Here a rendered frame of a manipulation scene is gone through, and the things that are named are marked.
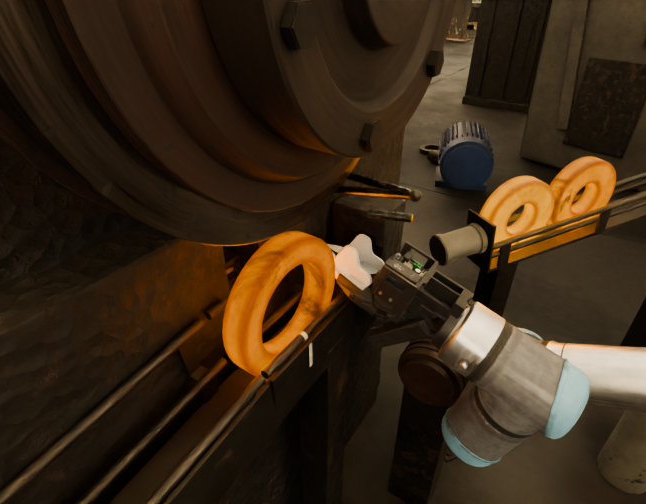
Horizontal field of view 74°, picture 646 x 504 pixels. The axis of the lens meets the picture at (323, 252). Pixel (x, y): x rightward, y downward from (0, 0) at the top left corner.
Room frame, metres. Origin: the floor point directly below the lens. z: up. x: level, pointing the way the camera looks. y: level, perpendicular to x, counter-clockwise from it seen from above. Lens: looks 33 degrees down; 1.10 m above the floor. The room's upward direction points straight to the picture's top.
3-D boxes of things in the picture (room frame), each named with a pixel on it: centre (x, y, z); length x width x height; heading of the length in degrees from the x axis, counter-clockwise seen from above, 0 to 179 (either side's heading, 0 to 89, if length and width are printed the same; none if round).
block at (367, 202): (0.62, -0.07, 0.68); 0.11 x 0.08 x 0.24; 56
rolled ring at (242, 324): (0.42, 0.05, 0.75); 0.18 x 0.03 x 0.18; 145
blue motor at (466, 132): (2.52, -0.86, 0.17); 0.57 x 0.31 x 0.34; 166
